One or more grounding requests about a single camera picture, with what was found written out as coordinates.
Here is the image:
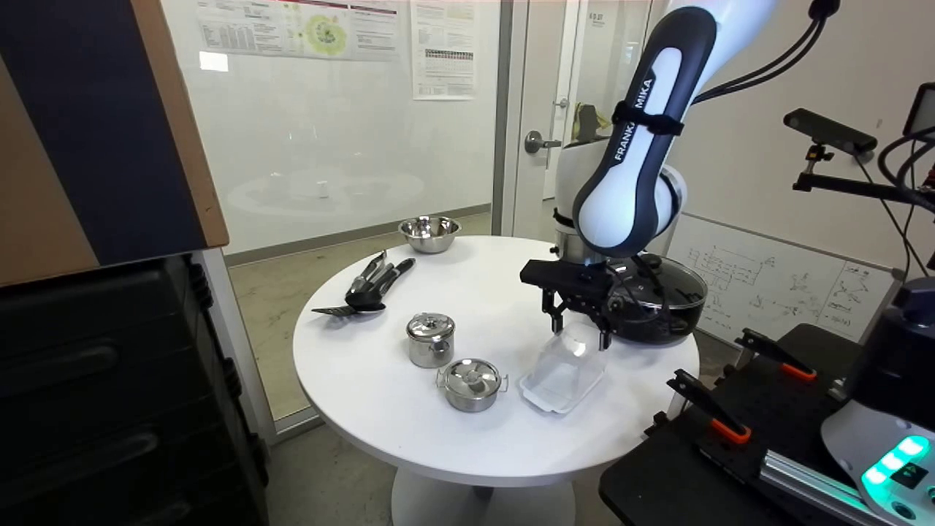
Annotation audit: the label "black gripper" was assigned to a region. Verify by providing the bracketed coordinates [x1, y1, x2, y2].
[545, 255, 641, 351]

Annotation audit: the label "clear plastic bowl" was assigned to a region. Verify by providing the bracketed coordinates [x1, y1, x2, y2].
[530, 325, 607, 413]

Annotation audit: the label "glass pot lid black knob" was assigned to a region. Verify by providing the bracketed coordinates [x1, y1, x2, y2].
[625, 249, 710, 312]

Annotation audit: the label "small steel pot with lid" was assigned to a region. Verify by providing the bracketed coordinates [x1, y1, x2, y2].
[436, 353, 511, 416]

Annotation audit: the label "steel mixing bowl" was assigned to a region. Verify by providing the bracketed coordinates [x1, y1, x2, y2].
[396, 213, 466, 258]

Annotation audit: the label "black cooking pot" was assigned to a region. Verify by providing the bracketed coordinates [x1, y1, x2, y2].
[607, 249, 710, 344]

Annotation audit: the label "steel canister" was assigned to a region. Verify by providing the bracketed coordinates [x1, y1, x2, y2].
[404, 309, 458, 372]

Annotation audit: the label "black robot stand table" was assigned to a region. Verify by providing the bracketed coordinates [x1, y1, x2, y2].
[596, 318, 935, 526]

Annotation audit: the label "whiteboard with drawings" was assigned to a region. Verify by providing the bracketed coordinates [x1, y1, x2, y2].
[664, 207, 900, 351]

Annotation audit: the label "black and silver tongs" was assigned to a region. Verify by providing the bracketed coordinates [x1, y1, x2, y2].
[342, 249, 417, 309]

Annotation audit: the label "black spatula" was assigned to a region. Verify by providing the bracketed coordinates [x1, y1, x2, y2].
[309, 280, 388, 322]

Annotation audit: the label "black drawer cabinet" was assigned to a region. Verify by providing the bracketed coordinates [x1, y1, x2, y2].
[0, 249, 271, 526]

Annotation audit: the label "wrist mounted camera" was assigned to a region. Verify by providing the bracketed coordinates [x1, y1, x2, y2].
[518, 258, 574, 289]

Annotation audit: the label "black clamp orange handle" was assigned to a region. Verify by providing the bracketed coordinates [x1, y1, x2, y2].
[733, 325, 822, 385]
[664, 366, 756, 451]

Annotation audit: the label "metal door handle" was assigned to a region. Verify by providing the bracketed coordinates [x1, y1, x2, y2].
[521, 129, 567, 161]

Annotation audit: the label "aluminium rail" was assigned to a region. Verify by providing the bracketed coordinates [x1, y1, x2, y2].
[756, 446, 885, 526]

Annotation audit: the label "narrow wall poster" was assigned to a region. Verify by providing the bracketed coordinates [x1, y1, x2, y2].
[406, 0, 483, 104]

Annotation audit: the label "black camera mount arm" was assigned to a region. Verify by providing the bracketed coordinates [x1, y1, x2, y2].
[790, 142, 935, 213]

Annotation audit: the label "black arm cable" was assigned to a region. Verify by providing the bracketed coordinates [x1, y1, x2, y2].
[694, 0, 841, 104]

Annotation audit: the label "black camera cable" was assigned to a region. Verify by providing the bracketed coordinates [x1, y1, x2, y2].
[866, 141, 935, 280]

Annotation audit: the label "wide wall poster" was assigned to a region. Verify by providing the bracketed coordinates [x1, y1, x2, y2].
[188, 0, 410, 68]

